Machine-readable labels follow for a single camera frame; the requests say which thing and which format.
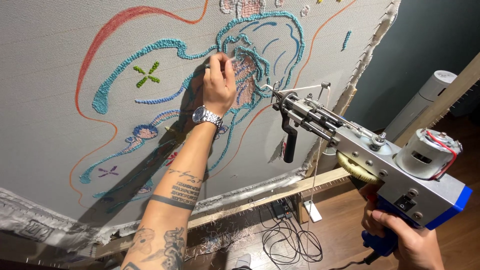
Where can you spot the person's left hand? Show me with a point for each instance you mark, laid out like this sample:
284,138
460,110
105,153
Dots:
219,88

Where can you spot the person's right hand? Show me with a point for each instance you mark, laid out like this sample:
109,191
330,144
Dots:
407,240

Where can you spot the person's left fingers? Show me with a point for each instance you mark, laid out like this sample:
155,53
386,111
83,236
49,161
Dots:
223,63

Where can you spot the person's right fingers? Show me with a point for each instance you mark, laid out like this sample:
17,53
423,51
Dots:
386,219

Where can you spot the blue silver tufting gun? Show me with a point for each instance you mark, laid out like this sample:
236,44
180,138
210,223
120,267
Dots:
375,165

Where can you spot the silver wristwatch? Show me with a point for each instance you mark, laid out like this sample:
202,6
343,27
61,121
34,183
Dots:
205,116

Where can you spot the grey tufting cloth with yarn design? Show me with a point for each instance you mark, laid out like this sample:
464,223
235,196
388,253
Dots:
150,112

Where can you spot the cream yarn strand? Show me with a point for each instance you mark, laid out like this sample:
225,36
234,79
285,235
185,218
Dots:
313,157

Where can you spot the white tower fan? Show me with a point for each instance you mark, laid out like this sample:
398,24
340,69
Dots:
418,105

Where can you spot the pile of yarn scraps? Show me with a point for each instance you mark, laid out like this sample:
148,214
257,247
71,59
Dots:
221,238

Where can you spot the wooden tufting frame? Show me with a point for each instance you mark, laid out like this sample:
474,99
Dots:
337,157

